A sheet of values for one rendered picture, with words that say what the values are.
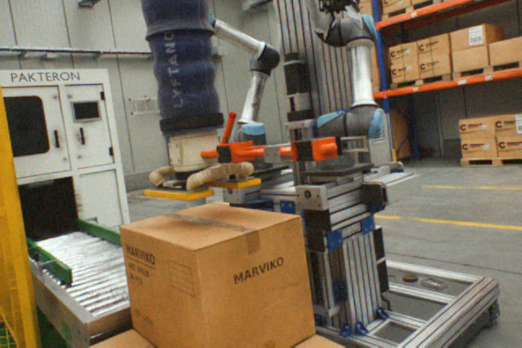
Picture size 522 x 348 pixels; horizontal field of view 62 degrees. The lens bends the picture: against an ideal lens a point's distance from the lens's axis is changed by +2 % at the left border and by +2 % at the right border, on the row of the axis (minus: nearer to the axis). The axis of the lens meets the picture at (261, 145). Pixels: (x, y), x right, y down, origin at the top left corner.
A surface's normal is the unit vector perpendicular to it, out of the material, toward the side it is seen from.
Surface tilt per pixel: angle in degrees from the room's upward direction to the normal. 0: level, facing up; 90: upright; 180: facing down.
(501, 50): 90
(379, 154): 90
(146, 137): 90
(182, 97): 75
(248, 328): 90
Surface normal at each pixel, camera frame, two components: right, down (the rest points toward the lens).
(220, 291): 0.61, -0.04
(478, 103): -0.73, 0.13
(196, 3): 0.77, 0.07
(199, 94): 0.37, -0.23
